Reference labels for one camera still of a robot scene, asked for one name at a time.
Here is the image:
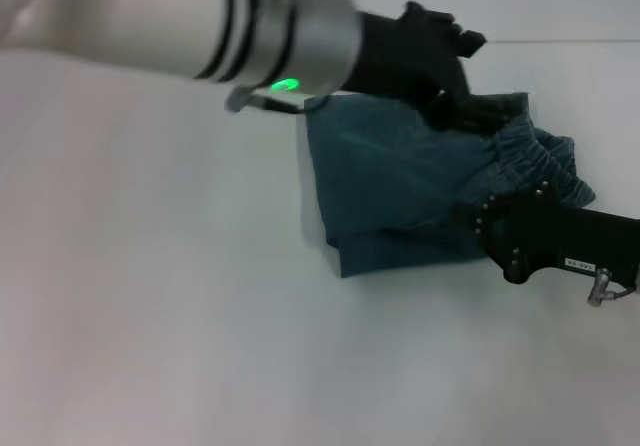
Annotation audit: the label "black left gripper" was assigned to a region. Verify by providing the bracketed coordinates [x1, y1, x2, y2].
[348, 0, 517, 133]

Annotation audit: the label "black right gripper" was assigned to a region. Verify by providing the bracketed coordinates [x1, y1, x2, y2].
[449, 180, 640, 286]

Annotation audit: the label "blue denim shorts with embroidery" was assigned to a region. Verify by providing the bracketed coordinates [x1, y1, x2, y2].
[303, 90, 599, 280]

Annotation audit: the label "silver plug with black cable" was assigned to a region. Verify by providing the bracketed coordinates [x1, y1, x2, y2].
[585, 267, 640, 309]

